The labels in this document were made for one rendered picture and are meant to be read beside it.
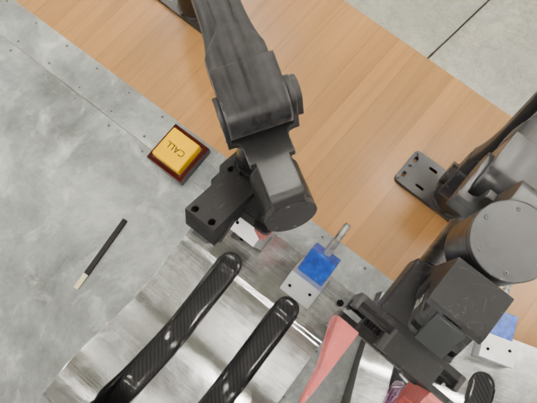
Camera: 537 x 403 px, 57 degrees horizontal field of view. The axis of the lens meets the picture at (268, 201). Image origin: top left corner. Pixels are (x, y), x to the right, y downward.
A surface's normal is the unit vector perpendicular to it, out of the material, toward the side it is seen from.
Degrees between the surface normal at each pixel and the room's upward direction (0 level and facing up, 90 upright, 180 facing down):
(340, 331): 23
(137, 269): 0
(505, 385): 0
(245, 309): 2
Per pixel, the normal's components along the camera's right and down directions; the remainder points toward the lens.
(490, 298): -0.05, -0.23
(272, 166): -0.11, -0.49
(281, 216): 0.31, 0.81
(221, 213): 0.11, -0.55
